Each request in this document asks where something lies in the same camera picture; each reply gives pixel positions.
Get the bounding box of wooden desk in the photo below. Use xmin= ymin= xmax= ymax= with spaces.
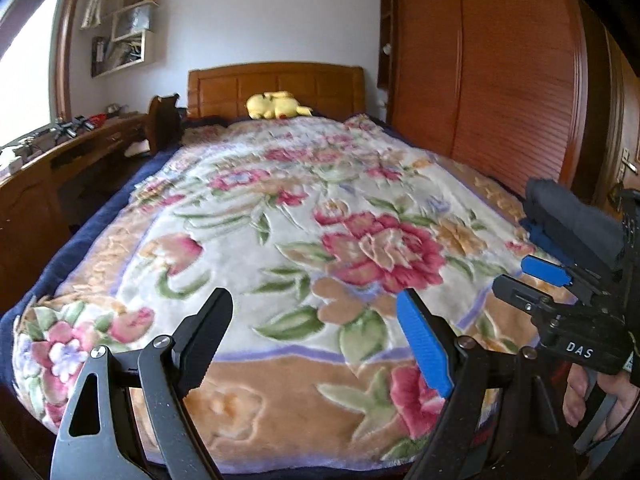
xmin=0 ymin=112 xmax=151 ymax=311

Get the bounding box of floral plush blanket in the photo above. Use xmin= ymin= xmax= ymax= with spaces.
xmin=10 ymin=115 xmax=576 ymax=471

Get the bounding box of window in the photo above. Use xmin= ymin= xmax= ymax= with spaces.
xmin=0 ymin=0 xmax=83 ymax=151

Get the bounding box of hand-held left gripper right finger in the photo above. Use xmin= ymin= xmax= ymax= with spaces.
xmin=395 ymin=287 xmax=561 ymax=480

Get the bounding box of yellow plush toy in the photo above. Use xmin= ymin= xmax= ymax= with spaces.
xmin=245 ymin=91 xmax=313 ymax=121

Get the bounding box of dark wooden chair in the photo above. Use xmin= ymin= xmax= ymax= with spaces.
xmin=146 ymin=94 xmax=183 ymax=156

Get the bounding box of white wall shelf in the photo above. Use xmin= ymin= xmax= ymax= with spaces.
xmin=91 ymin=0 xmax=161 ymax=79

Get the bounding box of person's right hand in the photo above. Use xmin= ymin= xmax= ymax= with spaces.
xmin=562 ymin=364 xmax=640 ymax=457

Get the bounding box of metal door handle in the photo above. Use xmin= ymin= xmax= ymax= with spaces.
xmin=617 ymin=149 xmax=638 ymax=181

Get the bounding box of wooden bed headboard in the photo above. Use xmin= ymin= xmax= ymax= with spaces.
xmin=187 ymin=62 xmax=366 ymax=123

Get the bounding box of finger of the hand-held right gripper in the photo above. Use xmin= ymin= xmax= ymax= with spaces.
xmin=520 ymin=176 xmax=628 ymax=281
xmin=491 ymin=254 xmax=576 ymax=321

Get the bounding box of black metal gadget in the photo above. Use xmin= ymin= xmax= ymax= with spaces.
xmin=50 ymin=116 xmax=93 ymax=138

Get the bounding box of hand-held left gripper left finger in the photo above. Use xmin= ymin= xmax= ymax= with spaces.
xmin=50 ymin=287 xmax=234 ymax=480

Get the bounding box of wooden slatted wardrobe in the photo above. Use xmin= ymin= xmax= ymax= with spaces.
xmin=377 ymin=0 xmax=626 ymax=211

